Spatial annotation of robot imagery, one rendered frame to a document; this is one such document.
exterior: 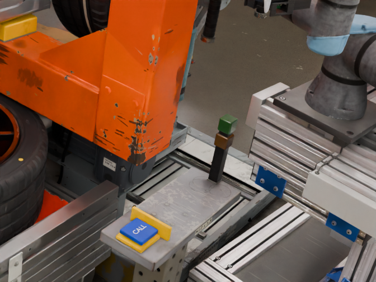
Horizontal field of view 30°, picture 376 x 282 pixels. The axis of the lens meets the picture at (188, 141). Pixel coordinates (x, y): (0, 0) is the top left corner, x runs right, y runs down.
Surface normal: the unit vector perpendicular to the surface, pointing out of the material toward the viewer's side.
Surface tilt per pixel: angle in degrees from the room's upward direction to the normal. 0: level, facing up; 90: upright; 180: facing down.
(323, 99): 72
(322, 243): 0
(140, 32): 90
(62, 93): 90
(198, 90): 0
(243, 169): 0
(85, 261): 90
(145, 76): 90
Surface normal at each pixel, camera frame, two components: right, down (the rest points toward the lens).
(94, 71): -0.55, 0.35
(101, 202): 0.82, 0.41
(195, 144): 0.18, -0.84
